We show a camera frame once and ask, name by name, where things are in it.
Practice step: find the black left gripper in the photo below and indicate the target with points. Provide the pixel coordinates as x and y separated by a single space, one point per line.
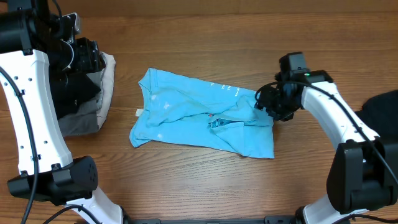
90 57

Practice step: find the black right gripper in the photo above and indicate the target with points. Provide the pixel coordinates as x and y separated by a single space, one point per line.
265 102

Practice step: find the light blue printed t-shirt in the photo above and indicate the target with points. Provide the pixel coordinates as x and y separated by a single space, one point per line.
189 111

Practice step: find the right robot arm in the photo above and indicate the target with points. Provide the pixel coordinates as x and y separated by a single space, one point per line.
363 175

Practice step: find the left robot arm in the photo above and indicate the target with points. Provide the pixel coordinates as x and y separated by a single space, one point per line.
47 170

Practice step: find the folded black garment with logo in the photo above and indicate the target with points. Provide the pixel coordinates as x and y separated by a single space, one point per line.
70 91

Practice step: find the folded grey garment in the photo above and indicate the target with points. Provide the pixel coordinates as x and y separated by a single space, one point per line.
85 120

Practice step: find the black t-shirt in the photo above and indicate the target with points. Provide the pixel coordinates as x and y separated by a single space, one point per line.
380 114

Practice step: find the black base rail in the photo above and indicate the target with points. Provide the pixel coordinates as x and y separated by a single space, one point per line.
202 221

